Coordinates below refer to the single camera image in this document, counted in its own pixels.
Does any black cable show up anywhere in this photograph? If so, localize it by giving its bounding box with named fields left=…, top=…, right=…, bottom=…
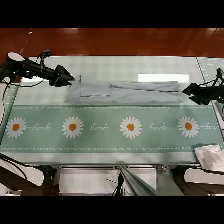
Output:
left=0, top=77, right=44, bottom=114
left=105, top=171, right=126, bottom=197

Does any white garment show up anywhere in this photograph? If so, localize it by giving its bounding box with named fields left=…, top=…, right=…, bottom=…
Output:
left=193, top=143, right=224, bottom=174

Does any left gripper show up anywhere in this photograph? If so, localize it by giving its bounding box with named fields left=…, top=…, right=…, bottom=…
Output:
left=48, top=64, right=76, bottom=89

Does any silver frame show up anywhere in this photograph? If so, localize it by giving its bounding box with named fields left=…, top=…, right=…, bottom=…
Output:
left=0, top=161, right=224, bottom=197

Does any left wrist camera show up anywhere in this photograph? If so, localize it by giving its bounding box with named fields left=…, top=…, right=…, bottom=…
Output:
left=36, top=48, right=54, bottom=69

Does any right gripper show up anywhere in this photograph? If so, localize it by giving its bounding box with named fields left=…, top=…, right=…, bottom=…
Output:
left=181, top=82, right=206, bottom=106

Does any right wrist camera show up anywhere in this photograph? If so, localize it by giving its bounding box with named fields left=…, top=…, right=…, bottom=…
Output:
left=214, top=67, right=224, bottom=86

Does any grey-blue shirt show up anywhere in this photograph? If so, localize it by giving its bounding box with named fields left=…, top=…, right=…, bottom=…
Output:
left=64, top=79, right=186, bottom=106

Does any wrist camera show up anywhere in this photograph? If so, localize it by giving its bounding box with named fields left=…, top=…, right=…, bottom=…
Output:
left=36, top=48, right=54, bottom=69
left=214, top=67, right=224, bottom=86

